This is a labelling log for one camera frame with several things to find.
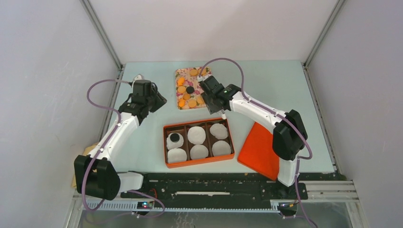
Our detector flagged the round orange cookie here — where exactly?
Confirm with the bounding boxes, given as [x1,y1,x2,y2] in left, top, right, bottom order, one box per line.
[196,96,204,105]
[182,94,191,100]
[177,86,186,94]
[201,67,207,76]
[189,68,199,76]
[188,99,197,108]

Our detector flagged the metal tongs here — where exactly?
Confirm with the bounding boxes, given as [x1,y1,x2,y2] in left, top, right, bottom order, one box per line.
[219,109,227,120]

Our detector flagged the black cookie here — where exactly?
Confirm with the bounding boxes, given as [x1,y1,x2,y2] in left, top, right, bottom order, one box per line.
[186,86,195,94]
[169,133,181,143]

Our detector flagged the orange tin box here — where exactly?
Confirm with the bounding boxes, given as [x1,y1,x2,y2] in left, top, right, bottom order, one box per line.
[163,118,235,169]

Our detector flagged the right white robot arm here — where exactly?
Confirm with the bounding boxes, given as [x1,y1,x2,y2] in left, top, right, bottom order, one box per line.
[197,75,311,199]

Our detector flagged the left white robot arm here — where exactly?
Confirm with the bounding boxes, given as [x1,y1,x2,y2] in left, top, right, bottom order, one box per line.
[74,75,167,200]

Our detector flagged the floral tray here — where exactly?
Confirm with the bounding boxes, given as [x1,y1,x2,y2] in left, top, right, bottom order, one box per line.
[175,67,212,110]

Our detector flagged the white paper cup back-right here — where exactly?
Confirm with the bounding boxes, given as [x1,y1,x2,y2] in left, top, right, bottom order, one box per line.
[210,123,228,140]

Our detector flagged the orange fish cookie top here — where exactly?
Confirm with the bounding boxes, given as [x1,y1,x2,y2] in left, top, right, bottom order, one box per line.
[177,77,185,86]

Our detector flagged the white paper cup back-middle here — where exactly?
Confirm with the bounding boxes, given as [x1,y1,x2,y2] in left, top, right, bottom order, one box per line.
[187,126,206,145]

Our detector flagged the white paper cup back-left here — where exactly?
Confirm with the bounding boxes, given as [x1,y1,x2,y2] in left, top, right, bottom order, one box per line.
[166,133,184,150]

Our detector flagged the white paper cup front-right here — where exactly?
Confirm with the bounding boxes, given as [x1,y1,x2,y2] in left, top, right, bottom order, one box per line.
[211,140,231,157]

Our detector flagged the white paper cup front-middle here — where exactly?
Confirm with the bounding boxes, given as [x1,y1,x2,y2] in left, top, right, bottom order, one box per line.
[190,144,209,160]

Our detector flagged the white paper cup front-left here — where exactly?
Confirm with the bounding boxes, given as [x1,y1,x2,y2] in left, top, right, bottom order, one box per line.
[167,148,187,163]

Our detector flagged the orange tin lid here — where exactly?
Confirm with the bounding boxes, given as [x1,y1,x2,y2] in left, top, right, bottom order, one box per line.
[237,122,279,181]

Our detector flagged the tan cloth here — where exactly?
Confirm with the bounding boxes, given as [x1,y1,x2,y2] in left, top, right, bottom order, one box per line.
[71,143,97,189]

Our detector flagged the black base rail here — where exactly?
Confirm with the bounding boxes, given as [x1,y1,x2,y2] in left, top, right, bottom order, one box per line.
[139,173,308,209]

